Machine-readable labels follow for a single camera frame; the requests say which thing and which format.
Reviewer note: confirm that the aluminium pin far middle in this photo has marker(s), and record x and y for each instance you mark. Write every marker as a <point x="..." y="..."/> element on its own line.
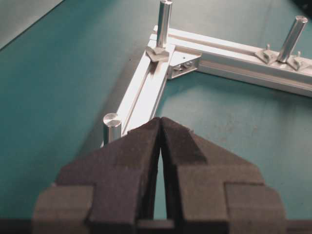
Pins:
<point x="292" y="38"/>

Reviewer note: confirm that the square aluminium extrusion frame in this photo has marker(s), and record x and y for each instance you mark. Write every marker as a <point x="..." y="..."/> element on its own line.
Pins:
<point x="190" y="52"/>

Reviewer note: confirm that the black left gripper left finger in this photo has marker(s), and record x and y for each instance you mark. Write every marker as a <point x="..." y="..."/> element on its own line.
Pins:
<point x="113" y="185"/>

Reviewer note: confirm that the aluminium pin left middle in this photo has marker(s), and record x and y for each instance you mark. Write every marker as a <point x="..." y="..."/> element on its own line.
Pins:
<point x="111" y="127"/>

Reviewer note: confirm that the aluminium pin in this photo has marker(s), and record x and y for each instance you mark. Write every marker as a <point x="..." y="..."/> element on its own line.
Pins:
<point x="292" y="38"/>
<point x="111" y="127"/>

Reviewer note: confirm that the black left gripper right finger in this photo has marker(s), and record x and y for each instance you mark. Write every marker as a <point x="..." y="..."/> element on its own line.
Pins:
<point x="210" y="187"/>

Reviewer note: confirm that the aluminium pin far-left corner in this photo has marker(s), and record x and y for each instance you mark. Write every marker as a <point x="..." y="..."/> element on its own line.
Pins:
<point x="164" y="16"/>

